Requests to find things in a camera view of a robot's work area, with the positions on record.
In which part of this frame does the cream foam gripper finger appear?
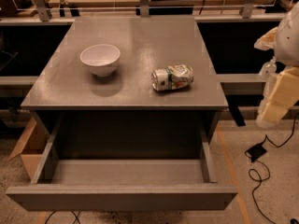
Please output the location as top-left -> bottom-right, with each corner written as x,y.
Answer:
256,66 -> 299,129
254,27 -> 278,50

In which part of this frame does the crushed 7up soda can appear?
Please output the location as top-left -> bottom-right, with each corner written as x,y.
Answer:
151,64 -> 193,91

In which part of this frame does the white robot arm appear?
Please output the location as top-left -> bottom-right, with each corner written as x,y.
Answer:
254,2 -> 299,128

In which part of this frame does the grey open top drawer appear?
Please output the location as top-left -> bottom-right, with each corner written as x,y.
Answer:
7,111 -> 237,212

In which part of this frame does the clear hand sanitizer bottle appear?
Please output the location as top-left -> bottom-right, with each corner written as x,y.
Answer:
259,58 -> 277,80

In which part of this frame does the black power adapter brick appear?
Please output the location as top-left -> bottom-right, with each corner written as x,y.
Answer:
245,144 -> 267,162

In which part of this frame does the grey cabinet desk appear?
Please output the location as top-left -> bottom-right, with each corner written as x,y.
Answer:
20,16 -> 229,161

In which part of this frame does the white ceramic bowl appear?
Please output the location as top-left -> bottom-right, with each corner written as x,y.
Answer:
80,44 -> 121,77

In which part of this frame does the metal guard railing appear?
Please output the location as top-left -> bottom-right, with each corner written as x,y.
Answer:
0,0 -> 299,21

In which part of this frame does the grey side shelf rail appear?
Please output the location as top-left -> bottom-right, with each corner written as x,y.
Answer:
217,73 -> 299,96

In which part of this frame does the black floor cable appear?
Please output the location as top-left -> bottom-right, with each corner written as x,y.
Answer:
244,111 -> 299,224

